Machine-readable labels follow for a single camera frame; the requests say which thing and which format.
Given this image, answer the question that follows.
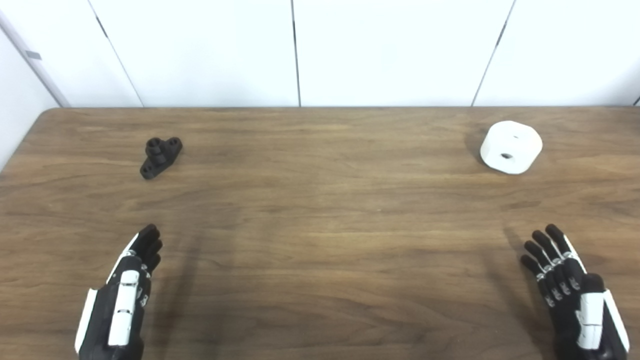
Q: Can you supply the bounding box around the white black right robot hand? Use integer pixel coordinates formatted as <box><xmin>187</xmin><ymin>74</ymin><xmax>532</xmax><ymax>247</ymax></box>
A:
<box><xmin>520</xmin><ymin>223</ymin><xmax>631</xmax><ymax>360</ymax></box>

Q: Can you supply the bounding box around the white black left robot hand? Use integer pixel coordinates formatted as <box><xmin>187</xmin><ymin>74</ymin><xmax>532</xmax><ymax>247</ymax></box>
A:
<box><xmin>75</xmin><ymin>223</ymin><xmax>164</xmax><ymax>360</ymax></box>

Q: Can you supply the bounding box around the black flanged holder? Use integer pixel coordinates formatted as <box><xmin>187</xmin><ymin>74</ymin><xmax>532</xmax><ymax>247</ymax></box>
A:
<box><xmin>139</xmin><ymin>137</ymin><xmax>183</xmax><ymax>180</ymax></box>

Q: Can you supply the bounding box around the round white piece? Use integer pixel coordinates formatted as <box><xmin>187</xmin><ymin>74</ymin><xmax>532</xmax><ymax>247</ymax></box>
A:
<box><xmin>480</xmin><ymin>120</ymin><xmax>544</xmax><ymax>175</ymax></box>

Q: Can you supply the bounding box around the grey wall trim strip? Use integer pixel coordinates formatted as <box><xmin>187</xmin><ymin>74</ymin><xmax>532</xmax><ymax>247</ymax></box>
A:
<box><xmin>0</xmin><ymin>10</ymin><xmax>71</xmax><ymax>108</ymax></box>

